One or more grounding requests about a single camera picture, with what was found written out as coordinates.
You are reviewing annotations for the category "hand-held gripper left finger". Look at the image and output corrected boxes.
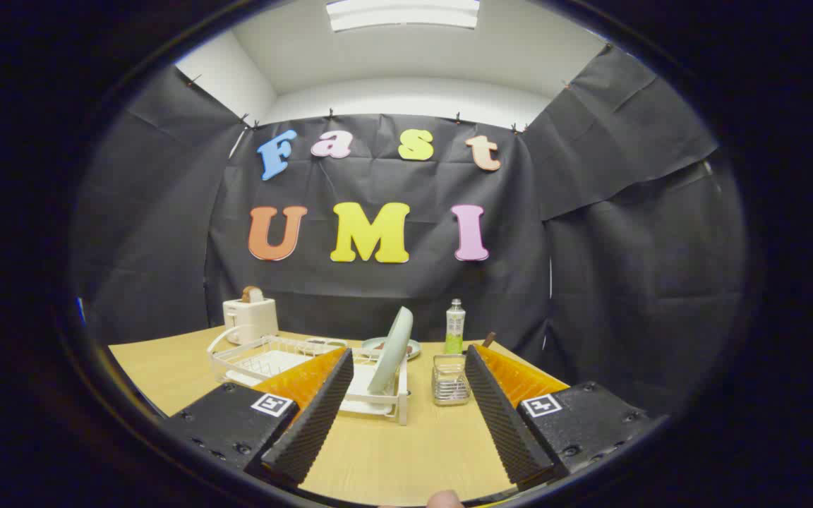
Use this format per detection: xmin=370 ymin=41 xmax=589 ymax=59
xmin=164 ymin=347 xmax=355 ymax=488

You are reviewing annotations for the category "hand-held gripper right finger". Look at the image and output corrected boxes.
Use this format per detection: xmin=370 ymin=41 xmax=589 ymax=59
xmin=464 ymin=344 xmax=654 ymax=492

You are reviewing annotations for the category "clear wire basket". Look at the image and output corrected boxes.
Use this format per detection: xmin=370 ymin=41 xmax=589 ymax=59
xmin=432 ymin=354 xmax=471 ymax=406

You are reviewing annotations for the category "white dish rack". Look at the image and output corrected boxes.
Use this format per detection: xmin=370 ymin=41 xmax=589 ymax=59
xmin=207 ymin=333 xmax=411 ymax=425

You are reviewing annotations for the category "light green plate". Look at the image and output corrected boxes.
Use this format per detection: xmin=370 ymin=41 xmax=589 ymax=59
xmin=368 ymin=306 xmax=414 ymax=394

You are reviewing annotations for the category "green plate with food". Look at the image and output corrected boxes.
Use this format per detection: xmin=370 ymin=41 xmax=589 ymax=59
xmin=361 ymin=337 xmax=422 ymax=361

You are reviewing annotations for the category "green label bottle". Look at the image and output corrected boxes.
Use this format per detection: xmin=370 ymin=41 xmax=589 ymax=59
xmin=445 ymin=298 xmax=466 ymax=355

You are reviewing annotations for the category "white toaster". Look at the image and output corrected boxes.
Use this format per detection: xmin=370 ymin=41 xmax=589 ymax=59
xmin=223 ymin=296 xmax=280 ymax=345

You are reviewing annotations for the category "black backdrop cloth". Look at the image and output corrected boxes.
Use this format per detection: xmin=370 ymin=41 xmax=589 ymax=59
xmin=71 ymin=46 xmax=746 ymax=417

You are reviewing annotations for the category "ceiling light panel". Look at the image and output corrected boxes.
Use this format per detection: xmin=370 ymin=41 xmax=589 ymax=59
xmin=327 ymin=0 xmax=481 ymax=32

